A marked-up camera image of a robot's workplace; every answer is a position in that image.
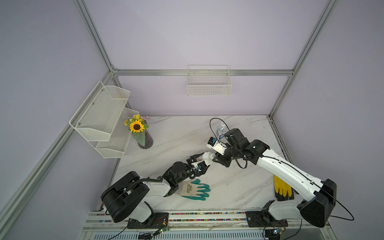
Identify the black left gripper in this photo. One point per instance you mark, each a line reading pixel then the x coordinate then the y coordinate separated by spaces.
pixel 193 158

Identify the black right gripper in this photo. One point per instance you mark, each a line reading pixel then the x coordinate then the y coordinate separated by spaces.
pixel 222 160

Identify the clear small water bottle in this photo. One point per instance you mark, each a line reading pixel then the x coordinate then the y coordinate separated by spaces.
pixel 221 130

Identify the white label tea bottle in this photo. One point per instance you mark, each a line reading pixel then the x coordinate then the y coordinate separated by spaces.
pixel 206 157

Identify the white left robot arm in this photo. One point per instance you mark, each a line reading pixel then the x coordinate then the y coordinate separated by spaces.
pixel 125 198

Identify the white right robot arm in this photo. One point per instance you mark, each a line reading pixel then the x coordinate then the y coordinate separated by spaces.
pixel 317 198

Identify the green white work glove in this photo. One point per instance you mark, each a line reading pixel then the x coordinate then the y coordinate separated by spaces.
pixel 195 190

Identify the dark glass flower vase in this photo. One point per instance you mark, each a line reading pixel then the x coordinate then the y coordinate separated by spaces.
pixel 146 140

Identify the yellow black work glove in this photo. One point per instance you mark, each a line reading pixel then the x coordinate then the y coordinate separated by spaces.
pixel 283 192

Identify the artificial sunflower bouquet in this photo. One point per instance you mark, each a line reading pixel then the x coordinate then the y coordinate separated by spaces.
pixel 136 125

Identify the white mesh lower shelf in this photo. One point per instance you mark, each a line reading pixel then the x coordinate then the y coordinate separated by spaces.
pixel 118 142

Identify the white mesh shelf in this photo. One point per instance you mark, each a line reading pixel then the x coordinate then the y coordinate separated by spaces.
pixel 97 117
pixel 118 142

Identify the white mesh upper shelf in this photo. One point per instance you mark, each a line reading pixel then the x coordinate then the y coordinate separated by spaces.
pixel 97 117

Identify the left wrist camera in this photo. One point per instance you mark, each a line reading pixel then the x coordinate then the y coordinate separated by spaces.
pixel 202 165

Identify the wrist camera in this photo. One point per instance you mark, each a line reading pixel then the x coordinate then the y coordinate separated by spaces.
pixel 217 146
pixel 202 165

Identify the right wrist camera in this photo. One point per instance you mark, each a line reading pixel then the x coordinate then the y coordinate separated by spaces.
pixel 217 146

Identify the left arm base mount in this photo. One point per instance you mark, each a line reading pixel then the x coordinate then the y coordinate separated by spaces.
pixel 148 220

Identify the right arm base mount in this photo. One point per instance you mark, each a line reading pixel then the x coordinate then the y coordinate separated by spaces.
pixel 263 218

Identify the white wire wall basket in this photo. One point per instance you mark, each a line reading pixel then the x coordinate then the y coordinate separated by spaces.
pixel 209 80

